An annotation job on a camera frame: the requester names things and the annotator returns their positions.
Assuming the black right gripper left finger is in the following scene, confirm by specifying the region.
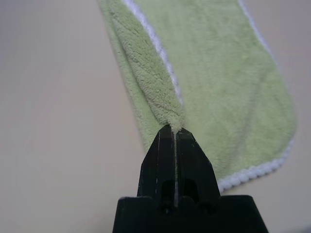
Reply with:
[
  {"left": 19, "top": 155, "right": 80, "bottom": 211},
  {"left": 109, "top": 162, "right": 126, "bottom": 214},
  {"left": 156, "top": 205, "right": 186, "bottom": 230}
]
[{"left": 137, "top": 125, "right": 176, "bottom": 207}]

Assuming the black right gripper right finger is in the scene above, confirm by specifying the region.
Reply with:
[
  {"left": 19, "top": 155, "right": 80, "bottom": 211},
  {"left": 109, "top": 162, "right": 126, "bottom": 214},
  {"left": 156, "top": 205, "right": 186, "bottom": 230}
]
[{"left": 175, "top": 128, "right": 221, "bottom": 207}]

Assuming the green towel with white trim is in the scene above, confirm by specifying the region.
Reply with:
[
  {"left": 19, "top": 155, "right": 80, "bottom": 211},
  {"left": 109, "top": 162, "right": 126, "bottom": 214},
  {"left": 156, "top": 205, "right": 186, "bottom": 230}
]
[{"left": 96, "top": 0, "right": 299, "bottom": 195}]

